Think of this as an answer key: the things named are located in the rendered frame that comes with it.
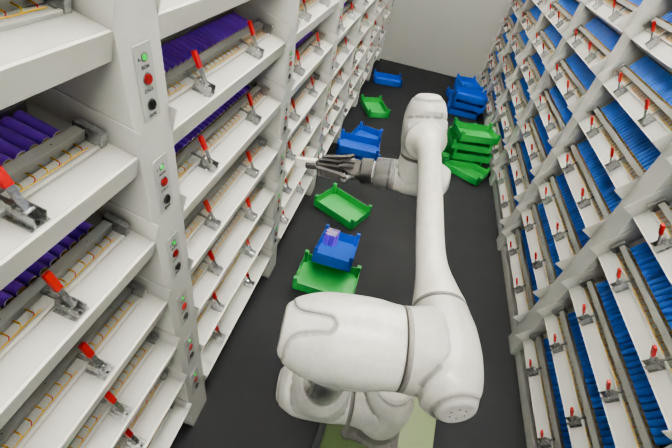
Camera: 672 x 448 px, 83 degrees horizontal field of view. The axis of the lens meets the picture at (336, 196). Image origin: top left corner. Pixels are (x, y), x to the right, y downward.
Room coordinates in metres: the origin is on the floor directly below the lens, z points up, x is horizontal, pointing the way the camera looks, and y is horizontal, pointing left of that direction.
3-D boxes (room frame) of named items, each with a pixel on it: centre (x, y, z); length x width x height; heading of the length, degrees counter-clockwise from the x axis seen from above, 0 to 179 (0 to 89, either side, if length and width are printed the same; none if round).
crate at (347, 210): (1.80, -0.05, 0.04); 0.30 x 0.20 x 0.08; 59
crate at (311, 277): (1.23, -0.04, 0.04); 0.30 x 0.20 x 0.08; 83
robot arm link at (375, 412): (0.52, -0.26, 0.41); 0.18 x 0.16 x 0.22; 92
